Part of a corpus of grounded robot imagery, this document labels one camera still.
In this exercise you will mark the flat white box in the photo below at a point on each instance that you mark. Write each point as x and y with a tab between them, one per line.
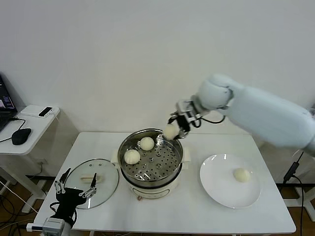
29	110

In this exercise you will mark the black computer mouse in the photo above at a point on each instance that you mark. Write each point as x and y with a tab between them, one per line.
21	136

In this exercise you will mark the white rounded laptop desk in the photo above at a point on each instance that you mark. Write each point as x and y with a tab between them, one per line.
37	132

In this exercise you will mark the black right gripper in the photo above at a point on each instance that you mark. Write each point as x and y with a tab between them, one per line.
183	124

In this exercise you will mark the round white plate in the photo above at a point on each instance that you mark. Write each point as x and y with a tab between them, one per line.
214	194

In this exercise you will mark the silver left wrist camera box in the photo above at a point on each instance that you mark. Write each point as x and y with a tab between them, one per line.
53	226

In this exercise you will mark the round glass pot lid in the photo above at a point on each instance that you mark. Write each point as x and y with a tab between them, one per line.
108	177

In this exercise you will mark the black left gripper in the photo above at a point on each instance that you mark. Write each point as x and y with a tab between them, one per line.
69	199

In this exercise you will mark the small black white device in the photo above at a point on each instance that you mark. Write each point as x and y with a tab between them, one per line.
46	111

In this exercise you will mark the open black laptop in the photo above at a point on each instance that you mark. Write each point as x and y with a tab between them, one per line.
5	105

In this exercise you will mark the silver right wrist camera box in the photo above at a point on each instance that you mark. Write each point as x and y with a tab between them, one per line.
185	108

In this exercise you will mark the white steamed baozi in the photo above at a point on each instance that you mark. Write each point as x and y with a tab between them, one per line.
132	157
171	132
242	175
147	143

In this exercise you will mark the stainless steel steamer basket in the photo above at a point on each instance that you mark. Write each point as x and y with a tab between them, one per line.
172	159

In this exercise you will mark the white electric cooker pot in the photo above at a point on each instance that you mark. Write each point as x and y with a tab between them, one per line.
152	191

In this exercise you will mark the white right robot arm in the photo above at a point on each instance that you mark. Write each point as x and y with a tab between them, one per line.
258	110

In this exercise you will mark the white narrow side table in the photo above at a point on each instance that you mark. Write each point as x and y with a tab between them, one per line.
306	201

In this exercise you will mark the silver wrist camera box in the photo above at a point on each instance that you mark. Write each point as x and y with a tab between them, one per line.
53	226
185	108

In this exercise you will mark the white wall socket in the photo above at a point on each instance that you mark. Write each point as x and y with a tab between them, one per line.
41	162

